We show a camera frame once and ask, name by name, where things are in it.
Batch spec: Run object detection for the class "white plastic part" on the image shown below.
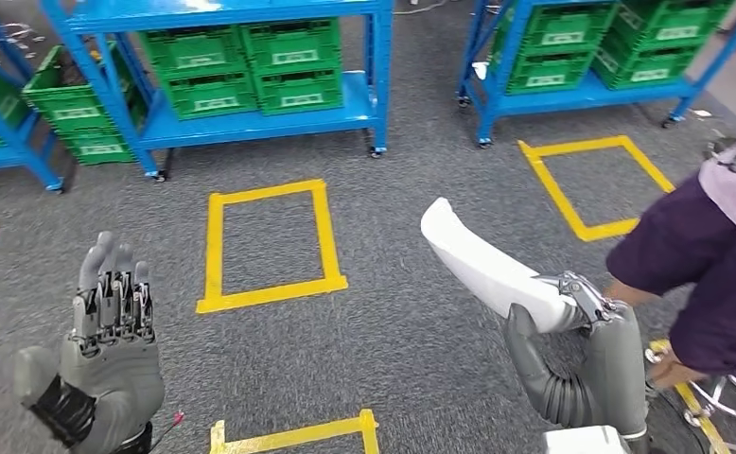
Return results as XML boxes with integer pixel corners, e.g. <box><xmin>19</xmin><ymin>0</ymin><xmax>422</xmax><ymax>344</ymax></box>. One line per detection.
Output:
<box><xmin>420</xmin><ymin>197</ymin><xmax>587</xmax><ymax>335</ymax></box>

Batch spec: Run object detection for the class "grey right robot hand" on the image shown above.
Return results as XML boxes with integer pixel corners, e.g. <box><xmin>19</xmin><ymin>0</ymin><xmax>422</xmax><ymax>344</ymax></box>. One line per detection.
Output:
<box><xmin>504</xmin><ymin>271</ymin><xmax>650</xmax><ymax>440</ymax></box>

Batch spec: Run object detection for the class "yellow floor tape square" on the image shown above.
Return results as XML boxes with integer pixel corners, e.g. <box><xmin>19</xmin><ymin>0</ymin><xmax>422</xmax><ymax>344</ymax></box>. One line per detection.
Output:
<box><xmin>195</xmin><ymin>179</ymin><xmax>349</xmax><ymax>315</ymax></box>

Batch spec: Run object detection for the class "blue metal shelf rack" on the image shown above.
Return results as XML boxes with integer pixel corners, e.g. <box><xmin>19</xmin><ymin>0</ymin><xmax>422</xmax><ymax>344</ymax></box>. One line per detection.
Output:
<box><xmin>0</xmin><ymin>0</ymin><xmax>67</xmax><ymax>194</ymax></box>
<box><xmin>39</xmin><ymin>0</ymin><xmax>395</xmax><ymax>183</ymax></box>
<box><xmin>455</xmin><ymin>0</ymin><xmax>736</xmax><ymax>149</ymax></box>

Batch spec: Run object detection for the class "thin red-tipped wire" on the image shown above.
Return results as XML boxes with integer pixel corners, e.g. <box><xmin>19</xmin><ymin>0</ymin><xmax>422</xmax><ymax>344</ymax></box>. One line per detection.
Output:
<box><xmin>149</xmin><ymin>410</ymin><xmax>186</xmax><ymax>454</ymax></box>

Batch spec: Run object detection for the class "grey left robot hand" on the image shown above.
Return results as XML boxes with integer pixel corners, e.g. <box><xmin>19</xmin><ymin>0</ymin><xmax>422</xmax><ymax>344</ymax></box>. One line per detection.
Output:
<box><xmin>11</xmin><ymin>230</ymin><xmax>166</xmax><ymax>454</ymax></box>

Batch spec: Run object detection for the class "person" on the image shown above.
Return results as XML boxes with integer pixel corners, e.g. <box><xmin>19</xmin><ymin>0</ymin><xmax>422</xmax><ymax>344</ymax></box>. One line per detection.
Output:
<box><xmin>605</xmin><ymin>124</ymin><xmax>736</xmax><ymax>391</ymax></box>

